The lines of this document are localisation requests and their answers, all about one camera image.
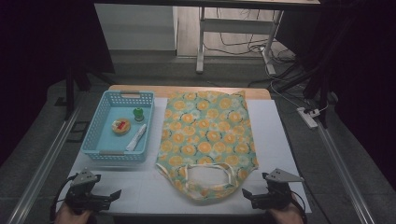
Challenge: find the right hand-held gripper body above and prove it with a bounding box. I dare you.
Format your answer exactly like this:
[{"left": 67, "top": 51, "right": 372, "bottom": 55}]
[{"left": 262, "top": 167, "right": 305, "bottom": 211}]

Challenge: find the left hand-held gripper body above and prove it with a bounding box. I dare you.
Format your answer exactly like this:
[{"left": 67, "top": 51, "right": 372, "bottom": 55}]
[{"left": 64, "top": 168, "right": 110, "bottom": 216}]

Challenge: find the light blue plastic basket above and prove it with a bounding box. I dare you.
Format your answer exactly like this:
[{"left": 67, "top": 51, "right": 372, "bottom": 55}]
[{"left": 79, "top": 90, "right": 156, "bottom": 163}]

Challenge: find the white tube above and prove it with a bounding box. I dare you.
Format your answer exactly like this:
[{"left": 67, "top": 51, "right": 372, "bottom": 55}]
[{"left": 125, "top": 123, "right": 148, "bottom": 152}]

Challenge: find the round snack with red label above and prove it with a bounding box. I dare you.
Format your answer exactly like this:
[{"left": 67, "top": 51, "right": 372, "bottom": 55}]
[{"left": 111, "top": 118, "right": 132, "bottom": 135}]

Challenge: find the orange print fabric bag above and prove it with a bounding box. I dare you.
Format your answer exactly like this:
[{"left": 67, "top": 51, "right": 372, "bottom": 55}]
[{"left": 155, "top": 90, "right": 261, "bottom": 205}]

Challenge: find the small green bottle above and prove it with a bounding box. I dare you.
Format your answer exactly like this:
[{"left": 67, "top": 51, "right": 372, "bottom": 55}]
[{"left": 133, "top": 107, "right": 146, "bottom": 123}]

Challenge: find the person's right hand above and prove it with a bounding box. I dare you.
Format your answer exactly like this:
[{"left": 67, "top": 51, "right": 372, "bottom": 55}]
[{"left": 268, "top": 201, "right": 304, "bottom": 224}]

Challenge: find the person's left hand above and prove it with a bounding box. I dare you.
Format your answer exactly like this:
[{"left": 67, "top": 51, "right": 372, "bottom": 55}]
[{"left": 53, "top": 202, "right": 93, "bottom": 224}]

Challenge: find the white table mat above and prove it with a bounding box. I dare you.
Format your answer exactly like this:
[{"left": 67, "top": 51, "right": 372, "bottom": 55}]
[{"left": 51, "top": 97, "right": 313, "bottom": 216}]

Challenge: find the white power strip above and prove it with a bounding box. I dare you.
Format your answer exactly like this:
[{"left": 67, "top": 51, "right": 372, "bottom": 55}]
[{"left": 296, "top": 106, "right": 320, "bottom": 130}]

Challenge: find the black stand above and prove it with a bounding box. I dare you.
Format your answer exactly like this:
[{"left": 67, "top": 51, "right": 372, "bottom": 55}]
[
  {"left": 274, "top": 8, "right": 362, "bottom": 129},
  {"left": 63, "top": 59, "right": 117, "bottom": 121}
]

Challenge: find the white cabinet panel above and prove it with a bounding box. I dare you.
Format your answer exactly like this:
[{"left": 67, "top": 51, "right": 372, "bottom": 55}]
[{"left": 94, "top": 3, "right": 178, "bottom": 52}]

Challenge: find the right hand-held gripper cable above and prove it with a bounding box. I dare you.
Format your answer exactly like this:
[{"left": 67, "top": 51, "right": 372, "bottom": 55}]
[{"left": 290, "top": 189, "right": 308, "bottom": 224}]

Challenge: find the aluminium rail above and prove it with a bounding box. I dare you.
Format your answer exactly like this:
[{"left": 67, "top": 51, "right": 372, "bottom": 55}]
[
  {"left": 6, "top": 92, "right": 86, "bottom": 224},
  {"left": 315, "top": 122, "right": 376, "bottom": 224}
]

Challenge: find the white power cable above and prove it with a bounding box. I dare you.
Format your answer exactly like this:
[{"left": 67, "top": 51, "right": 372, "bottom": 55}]
[{"left": 264, "top": 60, "right": 330, "bottom": 114}]

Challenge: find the tangle of floor cables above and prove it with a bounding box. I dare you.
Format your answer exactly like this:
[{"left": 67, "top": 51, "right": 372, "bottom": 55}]
[{"left": 204, "top": 8, "right": 297, "bottom": 64}]

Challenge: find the white desk frame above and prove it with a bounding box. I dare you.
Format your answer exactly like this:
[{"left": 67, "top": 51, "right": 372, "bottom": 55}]
[{"left": 195, "top": 7, "right": 285, "bottom": 76}]

